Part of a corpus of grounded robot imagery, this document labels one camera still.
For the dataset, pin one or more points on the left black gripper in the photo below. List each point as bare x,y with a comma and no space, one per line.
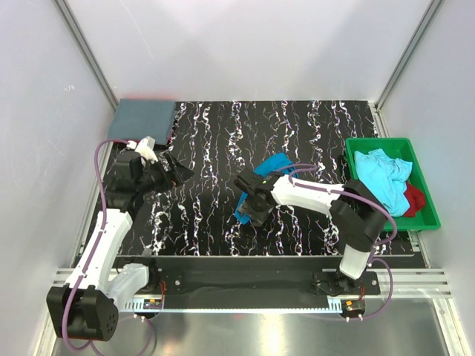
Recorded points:
182,173

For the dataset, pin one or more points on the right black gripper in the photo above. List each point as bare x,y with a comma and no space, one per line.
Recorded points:
256,216

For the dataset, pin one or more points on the bright blue t shirt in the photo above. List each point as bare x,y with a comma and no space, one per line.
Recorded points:
273,163

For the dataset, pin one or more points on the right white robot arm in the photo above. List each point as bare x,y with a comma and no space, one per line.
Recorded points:
352,208

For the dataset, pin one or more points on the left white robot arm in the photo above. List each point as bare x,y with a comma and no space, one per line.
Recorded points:
87,306

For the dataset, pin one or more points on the folded grey t shirt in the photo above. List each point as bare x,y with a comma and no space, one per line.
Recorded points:
143,120

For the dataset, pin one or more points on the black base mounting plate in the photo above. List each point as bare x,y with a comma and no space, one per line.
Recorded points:
262,277

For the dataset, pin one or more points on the light cyan t shirt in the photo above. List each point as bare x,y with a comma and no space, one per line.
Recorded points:
385,177

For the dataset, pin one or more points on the dark red t shirt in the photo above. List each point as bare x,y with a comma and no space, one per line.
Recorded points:
416,200

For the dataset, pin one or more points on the green plastic bin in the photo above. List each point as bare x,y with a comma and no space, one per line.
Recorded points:
427,218

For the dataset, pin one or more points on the slotted grey cable duct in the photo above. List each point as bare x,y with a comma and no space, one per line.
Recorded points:
310,304

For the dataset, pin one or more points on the left aluminium frame post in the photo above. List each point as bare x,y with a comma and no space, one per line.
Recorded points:
79,38

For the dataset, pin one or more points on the aluminium frame post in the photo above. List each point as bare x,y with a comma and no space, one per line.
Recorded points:
79,38
409,51

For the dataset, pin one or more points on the right aluminium frame post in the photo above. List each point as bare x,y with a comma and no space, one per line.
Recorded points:
409,51

